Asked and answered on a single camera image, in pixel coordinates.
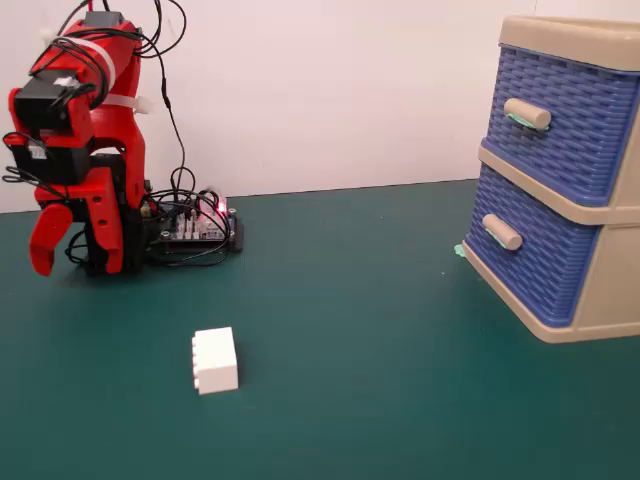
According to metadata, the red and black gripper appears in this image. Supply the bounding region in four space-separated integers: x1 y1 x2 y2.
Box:
3 130 125 278

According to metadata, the white building block cube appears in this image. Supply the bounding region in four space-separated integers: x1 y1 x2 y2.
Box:
190 326 240 396

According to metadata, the blue wicker drawer beige handle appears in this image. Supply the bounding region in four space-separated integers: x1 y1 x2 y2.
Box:
486 43 640 209
464 162 601 326

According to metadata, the controller circuit board with LEDs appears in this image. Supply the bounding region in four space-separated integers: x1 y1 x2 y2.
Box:
149 197 247 254

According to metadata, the short white zip tie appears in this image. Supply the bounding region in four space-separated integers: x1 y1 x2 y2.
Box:
105 93 159 115

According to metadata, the long white zip tie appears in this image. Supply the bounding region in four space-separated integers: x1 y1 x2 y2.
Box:
40 28 119 89

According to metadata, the green table mat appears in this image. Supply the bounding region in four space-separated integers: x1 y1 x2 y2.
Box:
0 178 640 480

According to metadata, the black power cable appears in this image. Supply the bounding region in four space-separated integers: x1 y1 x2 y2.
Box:
133 0 197 201

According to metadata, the beige plastic drawer cabinet frame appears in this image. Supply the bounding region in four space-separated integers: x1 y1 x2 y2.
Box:
461 14 640 345

